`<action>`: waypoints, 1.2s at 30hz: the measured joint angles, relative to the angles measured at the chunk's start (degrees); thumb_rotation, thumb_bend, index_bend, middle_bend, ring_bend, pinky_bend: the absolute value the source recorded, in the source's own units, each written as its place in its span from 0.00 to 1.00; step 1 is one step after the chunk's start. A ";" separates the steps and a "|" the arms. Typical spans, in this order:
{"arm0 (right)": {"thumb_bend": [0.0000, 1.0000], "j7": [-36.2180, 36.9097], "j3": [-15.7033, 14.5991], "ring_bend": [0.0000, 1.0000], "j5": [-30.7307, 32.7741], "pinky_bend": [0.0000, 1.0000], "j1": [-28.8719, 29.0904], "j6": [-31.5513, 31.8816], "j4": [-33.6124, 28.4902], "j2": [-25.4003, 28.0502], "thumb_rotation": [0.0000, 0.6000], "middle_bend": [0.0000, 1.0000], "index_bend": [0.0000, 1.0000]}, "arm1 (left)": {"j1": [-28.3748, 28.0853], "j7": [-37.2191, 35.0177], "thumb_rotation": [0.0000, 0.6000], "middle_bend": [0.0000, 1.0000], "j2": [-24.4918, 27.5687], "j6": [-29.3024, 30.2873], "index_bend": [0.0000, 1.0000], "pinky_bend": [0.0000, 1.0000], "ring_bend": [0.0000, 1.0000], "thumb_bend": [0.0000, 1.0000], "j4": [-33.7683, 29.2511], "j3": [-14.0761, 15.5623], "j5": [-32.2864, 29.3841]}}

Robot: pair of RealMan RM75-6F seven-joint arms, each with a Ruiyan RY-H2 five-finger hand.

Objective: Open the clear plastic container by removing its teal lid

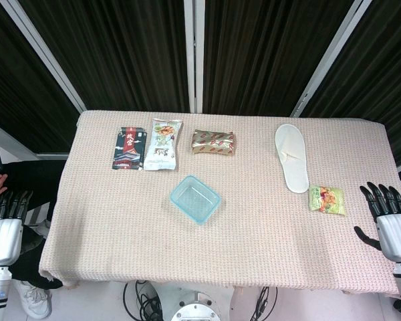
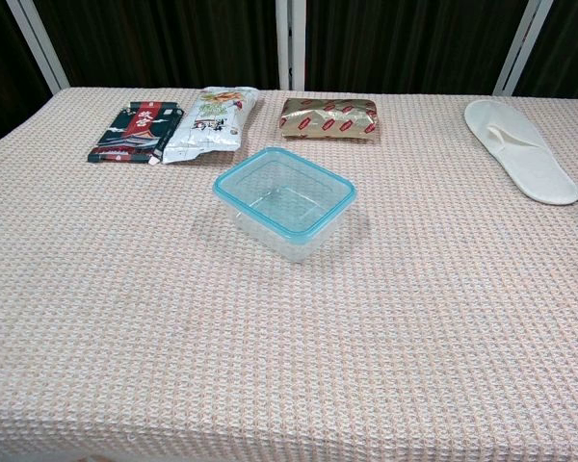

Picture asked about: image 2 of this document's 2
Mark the gold red-print snack package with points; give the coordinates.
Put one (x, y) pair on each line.
(327, 120)

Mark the dark blue red snack packet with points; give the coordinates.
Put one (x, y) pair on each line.
(139, 130)

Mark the blue rimmed clear lunchbox lid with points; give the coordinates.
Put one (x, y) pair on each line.
(284, 156)

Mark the white snack bag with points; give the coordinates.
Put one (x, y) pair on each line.
(212, 125)

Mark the dark pleated curtain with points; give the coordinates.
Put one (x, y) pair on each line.
(164, 38)

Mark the white upright frame post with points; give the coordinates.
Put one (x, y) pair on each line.
(290, 43)

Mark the pink waffle tablecloth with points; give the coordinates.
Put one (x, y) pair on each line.
(270, 346)

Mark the white disposable slipper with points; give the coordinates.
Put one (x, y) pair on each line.
(525, 154)

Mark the white slanted frame post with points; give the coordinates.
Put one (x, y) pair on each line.
(38, 43)
(522, 45)

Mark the clear plastic lunchbox base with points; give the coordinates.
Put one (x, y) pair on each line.
(294, 250)

